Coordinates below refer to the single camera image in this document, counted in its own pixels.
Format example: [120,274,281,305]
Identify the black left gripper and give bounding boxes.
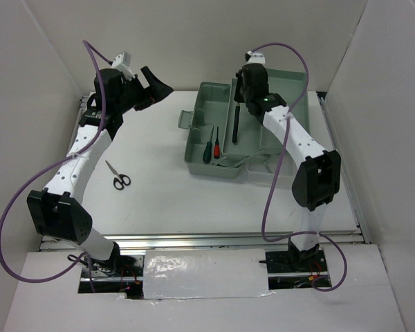
[115,66,174,114]

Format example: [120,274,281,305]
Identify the small hammer black handle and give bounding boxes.
[232,102,241,145]

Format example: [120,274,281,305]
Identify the red handled screwdriver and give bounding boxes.
[213,127,221,159]

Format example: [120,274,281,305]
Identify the large green handled screwdriver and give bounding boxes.
[203,128,214,164]

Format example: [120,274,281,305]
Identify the black handled scissors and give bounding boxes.
[105,160,131,190]

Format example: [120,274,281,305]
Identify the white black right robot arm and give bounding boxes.
[234,63,341,271]

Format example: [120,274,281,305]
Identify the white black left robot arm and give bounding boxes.
[27,66,173,276]

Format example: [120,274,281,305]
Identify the green cantilever toolbox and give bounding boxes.
[178,68,313,180]

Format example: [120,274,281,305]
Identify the white foil cover sheet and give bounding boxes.
[142,249,269,299]

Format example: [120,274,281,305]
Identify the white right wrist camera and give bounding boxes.
[245,51,266,65]

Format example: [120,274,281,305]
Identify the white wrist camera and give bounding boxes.
[245,51,266,65]
[111,51,134,80]

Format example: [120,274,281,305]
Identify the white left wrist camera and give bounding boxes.
[111,51,134,80]

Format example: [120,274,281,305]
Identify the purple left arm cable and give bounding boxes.
[0,39,113,293]

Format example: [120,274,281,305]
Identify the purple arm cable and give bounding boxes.
[0,39,113,293]
[252,41,349,293]

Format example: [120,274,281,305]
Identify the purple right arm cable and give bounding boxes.
[252,41,349,293]

